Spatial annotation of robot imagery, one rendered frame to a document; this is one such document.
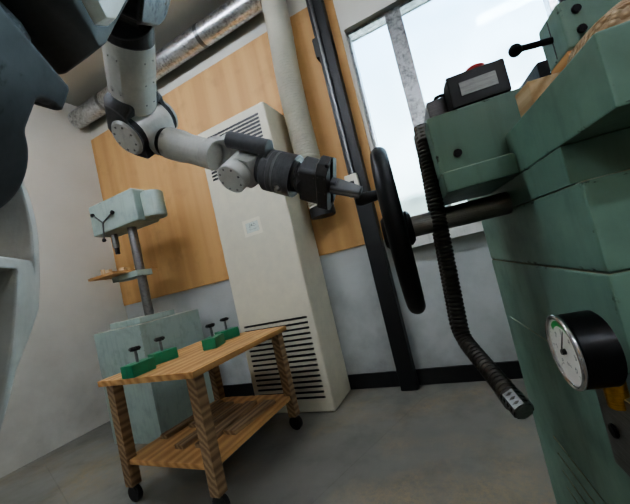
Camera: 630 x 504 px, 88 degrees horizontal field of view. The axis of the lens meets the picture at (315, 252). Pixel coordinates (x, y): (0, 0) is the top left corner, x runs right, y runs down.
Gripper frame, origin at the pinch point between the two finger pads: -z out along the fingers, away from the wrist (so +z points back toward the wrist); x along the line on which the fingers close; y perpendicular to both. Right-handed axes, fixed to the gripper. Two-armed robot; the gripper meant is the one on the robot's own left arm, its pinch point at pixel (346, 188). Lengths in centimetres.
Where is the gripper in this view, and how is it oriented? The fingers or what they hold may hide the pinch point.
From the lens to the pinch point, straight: 66.4
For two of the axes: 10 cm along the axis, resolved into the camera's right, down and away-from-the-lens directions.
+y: 3.8, -7.7, 5.1
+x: -0.6, -5.7, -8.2
